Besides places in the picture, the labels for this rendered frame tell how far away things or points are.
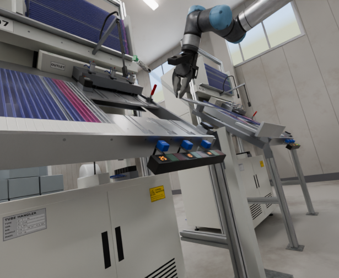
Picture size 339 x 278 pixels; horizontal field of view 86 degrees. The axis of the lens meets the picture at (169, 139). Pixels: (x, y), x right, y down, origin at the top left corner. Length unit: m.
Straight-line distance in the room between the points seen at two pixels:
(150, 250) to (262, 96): 3.79
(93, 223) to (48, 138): 0.43
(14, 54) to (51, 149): 0.88
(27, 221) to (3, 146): 0.35
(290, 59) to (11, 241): 4.41
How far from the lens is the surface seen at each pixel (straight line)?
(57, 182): 3.52
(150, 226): 0.89
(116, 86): 1.02
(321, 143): 4.09
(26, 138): 0.40
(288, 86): 4.25
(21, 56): 1.25
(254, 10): 0.86
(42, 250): 0.73
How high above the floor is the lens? 0.62
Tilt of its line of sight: 10 degrees up
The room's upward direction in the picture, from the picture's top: 10 degrees counter-clockwise
